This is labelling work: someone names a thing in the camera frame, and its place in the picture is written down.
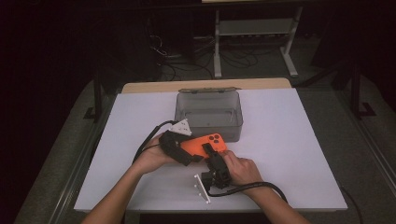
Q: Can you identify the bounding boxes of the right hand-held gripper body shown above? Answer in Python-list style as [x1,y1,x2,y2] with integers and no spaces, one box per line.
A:
[193,154,233,204]

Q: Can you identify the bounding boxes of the grey translucent storage box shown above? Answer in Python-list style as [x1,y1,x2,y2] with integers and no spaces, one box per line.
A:
[173,87,244,144]

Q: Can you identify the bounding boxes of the wooden table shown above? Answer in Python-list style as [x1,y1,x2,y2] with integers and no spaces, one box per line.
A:
[120,77,292,94]

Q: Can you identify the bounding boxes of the grey metal desk frame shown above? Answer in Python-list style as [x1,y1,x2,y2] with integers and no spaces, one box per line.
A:
[213,6,304,78]

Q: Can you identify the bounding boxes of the person's right hand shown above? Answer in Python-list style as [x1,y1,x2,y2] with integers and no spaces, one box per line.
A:
[221,149,264,194]

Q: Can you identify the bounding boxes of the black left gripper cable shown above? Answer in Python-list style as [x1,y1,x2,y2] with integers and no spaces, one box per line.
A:
[132,119,180,165]

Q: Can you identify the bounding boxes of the orange phone case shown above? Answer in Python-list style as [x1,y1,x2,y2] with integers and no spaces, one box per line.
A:
[179,133,226,159]

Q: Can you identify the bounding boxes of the person's left hand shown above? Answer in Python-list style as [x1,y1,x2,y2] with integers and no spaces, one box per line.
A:
[132,133,177,175]

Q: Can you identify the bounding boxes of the aluminium floor rail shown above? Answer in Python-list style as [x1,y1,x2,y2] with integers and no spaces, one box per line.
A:
[46,92,122,224]
[339,90,396,190]

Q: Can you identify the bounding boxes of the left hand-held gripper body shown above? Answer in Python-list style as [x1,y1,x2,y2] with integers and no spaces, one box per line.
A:
[158,119,194,167]

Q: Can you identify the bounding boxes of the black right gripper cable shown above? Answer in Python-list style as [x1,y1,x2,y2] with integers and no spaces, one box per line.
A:
[207,181,289,204]

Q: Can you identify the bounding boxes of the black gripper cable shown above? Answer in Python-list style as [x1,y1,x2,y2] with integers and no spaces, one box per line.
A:
[132,119,180,165]
[207,181,289,204]

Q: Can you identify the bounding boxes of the tangle of floor cables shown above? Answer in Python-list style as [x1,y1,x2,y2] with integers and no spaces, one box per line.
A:
[148,18,281,82]

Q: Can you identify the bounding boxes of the black metal stand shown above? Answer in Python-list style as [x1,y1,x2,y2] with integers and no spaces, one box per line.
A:
[349,60,377,119]
[83,69,104,123]

